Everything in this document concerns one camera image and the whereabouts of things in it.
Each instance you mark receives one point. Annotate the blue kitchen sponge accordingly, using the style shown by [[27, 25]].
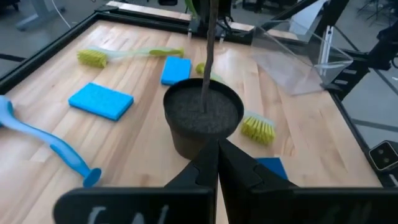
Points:
[[175, 70], [101, 101], [273, 166]]

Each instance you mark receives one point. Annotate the black plant pot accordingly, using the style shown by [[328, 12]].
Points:
[[202, 115]]

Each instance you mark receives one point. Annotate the grey desk leg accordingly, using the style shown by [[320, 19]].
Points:
[[37, 12]]

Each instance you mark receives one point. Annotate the clear plastic bin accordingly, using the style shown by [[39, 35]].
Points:
[[295, 68]]

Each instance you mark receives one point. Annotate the black table edge frame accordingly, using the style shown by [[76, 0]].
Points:
[[46, 54]]

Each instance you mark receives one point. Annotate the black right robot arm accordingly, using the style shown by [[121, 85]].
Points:
[[233, 31]]

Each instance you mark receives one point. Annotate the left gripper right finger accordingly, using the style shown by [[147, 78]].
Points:
[[258, 196]]

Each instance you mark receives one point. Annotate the black table-level camera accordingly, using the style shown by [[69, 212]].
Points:
[[384, 155]]

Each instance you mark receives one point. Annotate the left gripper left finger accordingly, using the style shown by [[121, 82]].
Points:
[[192, 193]]

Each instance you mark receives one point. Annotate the yellow-green dish brush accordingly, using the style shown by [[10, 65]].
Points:
[[258, 129], [93, 58]]

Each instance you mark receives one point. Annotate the blue dish brush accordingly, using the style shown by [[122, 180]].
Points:
[[46, 140]]

